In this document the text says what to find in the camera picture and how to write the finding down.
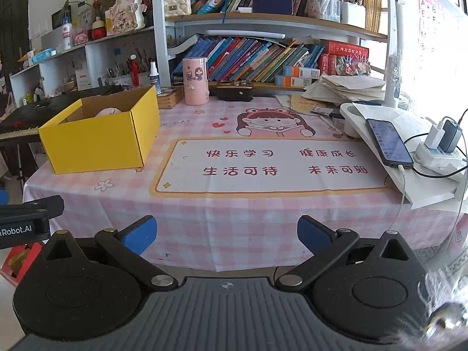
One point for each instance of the orange white blue box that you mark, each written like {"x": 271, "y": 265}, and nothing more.
{"x": 292, "y": 81}
{"x": 301, "y": 72}

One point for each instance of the black and brown case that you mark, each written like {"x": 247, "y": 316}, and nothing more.
{"x": 234, "y": 93}

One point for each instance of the row of yellow books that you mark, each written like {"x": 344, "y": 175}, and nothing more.
{"x": 373, "y": 7}

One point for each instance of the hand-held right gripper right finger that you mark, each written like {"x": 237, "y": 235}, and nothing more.
{"x": 313, "y": 234}

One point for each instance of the white desk bookshelf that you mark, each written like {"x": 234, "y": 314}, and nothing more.
{"x": 161, "y": 44}

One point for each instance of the white pen holder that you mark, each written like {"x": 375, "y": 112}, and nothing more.
{"x": 353, "y": 15}

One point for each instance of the stack of paper envelopes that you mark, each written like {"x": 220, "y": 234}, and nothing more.
{"x": 343, "y": 87}

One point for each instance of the white lotion bottle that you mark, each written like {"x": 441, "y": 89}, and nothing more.
{"x": 67, "y": 33}

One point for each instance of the grey fuzzy cloth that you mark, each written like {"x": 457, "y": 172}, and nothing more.
{"x": 446, "y": 299}

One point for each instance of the red bag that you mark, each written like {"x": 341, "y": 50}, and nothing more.
{"x": 20, "y": 261}

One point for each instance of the tan notebook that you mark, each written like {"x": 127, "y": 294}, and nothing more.
{"x": 299, "y": 103}

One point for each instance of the dark wooden door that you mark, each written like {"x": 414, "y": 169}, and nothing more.
{"x": 14, "y": 14}

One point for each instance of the red round doll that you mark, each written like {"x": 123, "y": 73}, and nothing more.
{"x": 98, "y": 31}

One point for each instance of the black keyboard piano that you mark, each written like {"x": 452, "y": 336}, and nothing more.
{"x": 29, "y": 113}

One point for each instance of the white cube shelf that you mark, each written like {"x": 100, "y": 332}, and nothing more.
{"x": 93, "y": 56}

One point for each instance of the dark grey charger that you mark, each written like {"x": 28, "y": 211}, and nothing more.
{"x": 451, "y": 137}

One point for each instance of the row of colourful slanted books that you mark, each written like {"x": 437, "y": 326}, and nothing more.
{"x": 248, "y": 60}

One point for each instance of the pink pen holder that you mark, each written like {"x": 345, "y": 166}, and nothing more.
{"x": 321, "y": 7}

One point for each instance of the white box with red label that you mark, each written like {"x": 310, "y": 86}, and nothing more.
{"x": 83, "y": 79}

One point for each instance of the alphabet wall poster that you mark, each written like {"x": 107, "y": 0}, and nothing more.
{"x": 435, "y": 33}

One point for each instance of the pink tin box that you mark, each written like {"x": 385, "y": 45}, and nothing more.
{"x": 81, "y": 37}

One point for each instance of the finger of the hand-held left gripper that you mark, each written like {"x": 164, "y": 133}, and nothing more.
{"x": 3, "y": 196}
{"x": 47, "y": 204}

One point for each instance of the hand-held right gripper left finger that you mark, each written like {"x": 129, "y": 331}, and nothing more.
{"x": 140, "y": 237}

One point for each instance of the red tassel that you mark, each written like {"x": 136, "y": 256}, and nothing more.
{"x": 135, "y": 73}

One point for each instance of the pink pig plush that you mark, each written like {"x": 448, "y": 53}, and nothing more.
{"x": 109, "y": 112}

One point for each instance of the white charger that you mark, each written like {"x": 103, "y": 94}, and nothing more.
{"x": 434, "y": 138}

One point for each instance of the dark blue case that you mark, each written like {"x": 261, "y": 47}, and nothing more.
{"x": 272, "y": 6}

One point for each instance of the red boxed books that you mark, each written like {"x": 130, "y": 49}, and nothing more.
{"x": 343, "y": 56}

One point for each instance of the wooden chessboard box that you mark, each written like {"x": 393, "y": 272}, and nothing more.
{"x": 170, "y": 98}

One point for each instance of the pink cylinder canister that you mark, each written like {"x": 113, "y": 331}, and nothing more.
{"x": 196, "y": 84}

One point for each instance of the large white paper sheet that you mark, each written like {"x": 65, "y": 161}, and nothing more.
{"x": 427, "y": 186}

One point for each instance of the white quilted pearl handbag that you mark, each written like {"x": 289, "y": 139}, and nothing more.
{"x": 177, "y": 4}

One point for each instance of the blue tissue pack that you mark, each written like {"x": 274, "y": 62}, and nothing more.
{"x": 44, "y": 56}

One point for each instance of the white power strip with chargers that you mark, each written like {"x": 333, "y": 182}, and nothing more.
{"x": 431, "y": 175}

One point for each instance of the white pen cup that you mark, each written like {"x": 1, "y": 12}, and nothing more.
{"x": 122, "y": 79}

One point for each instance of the yellow cardboard box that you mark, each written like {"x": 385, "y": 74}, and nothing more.
{"x": 98, "y": 146}

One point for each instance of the pencil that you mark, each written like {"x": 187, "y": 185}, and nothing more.
{"x": 332, "y": 124}

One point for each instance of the black smartphone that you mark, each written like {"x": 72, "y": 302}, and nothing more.
{"x": 389, "y": 142}

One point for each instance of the white spray bottle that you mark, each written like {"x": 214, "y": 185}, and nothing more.
{"x": 155, "y": 79}

